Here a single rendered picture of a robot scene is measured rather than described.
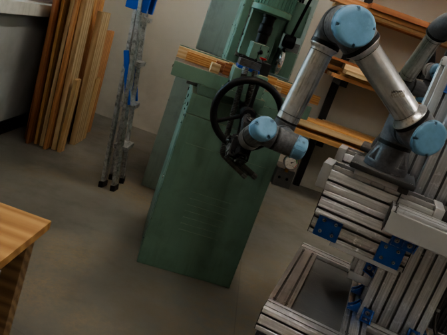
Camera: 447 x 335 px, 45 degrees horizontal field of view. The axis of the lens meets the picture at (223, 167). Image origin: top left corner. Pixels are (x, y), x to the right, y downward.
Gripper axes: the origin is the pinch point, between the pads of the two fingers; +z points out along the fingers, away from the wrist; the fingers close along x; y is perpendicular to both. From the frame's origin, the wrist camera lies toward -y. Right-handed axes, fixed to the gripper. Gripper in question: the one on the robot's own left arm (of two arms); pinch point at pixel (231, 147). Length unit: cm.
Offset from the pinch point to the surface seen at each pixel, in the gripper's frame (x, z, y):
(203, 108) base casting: -10.0, 26.7, -21.4
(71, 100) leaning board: -71, 155, -45
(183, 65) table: -24.1, 20.8, -32.8
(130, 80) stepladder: -42, 104, -52
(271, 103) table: 15.1, 18.8, -31.5
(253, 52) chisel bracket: 2, 21, -51
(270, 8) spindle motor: 0, 9, -66
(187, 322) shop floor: 11, 31, 62
